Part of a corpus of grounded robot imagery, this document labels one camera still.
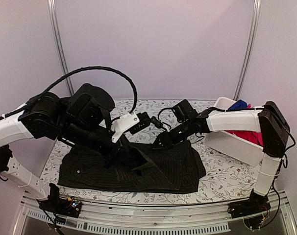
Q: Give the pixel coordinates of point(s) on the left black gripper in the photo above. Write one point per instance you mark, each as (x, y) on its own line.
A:
(120, 151)

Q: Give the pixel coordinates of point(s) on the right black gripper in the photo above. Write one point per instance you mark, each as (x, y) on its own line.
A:
(166, 140)

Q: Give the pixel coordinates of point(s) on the black striped garment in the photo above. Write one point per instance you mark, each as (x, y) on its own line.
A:
(144, 169)

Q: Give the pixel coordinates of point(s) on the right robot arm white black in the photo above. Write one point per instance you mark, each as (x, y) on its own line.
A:
(266, 120)

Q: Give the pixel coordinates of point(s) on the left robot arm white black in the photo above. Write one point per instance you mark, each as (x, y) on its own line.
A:
(81, 120)

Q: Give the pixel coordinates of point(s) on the white plastic laundry basket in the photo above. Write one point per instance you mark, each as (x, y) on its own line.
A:
(219, 138)

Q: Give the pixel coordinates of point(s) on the floral patterned table mat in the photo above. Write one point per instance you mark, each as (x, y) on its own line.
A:
(226, 178)

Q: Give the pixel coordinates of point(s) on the blue garment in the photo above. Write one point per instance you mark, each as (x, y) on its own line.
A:
(238, 105)

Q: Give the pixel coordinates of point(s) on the red garment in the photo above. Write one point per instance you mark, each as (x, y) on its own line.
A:
(253, 137)

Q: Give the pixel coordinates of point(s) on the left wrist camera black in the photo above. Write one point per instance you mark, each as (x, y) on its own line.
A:
(130, 122)

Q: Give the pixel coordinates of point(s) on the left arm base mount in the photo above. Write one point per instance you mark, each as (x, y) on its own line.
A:
(70, 207)

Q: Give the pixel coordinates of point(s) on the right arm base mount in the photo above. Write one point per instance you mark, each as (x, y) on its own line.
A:
(256, 208)

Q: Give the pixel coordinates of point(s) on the aluminium front rail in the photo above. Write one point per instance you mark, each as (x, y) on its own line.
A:
(108, 218)

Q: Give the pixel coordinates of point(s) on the left aluminium frame post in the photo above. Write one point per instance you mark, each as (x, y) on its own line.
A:
(57, 35)

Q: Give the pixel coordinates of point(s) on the aluminium frame post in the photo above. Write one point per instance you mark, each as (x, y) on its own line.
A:
(249, 48)
(57, 35)

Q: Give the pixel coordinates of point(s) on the right aluminium frame post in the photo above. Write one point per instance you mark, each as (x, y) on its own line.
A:
(249, 48)

